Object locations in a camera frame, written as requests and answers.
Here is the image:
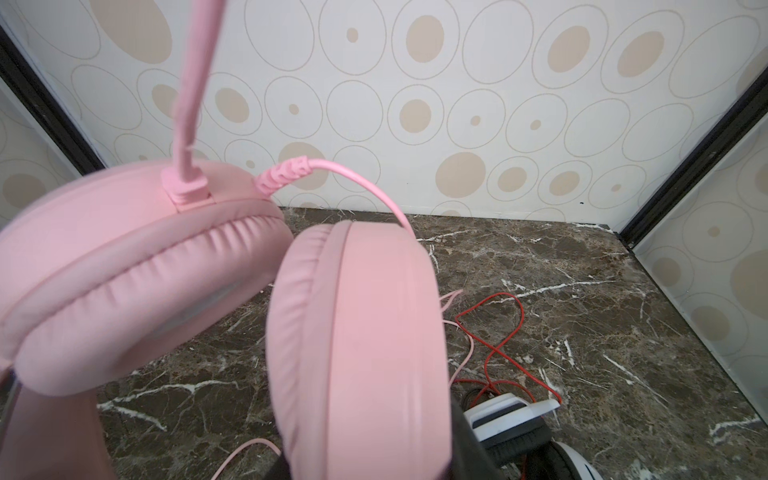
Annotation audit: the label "pink headset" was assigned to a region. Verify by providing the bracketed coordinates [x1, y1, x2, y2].
[0, 0, 454, 480]

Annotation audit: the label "white black headphones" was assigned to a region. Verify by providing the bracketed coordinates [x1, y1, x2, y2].
[464, 393, 602, 480]

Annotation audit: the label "left black corner post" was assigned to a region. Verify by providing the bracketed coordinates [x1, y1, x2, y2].
[1, 28, 106, 175]

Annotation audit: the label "black corner post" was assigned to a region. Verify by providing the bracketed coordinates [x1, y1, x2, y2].
[1, 28, 106, 175]
[617, 71, 767, 250]

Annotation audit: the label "right black corner post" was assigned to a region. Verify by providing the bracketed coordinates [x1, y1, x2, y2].
[617, 71, 767, 250]

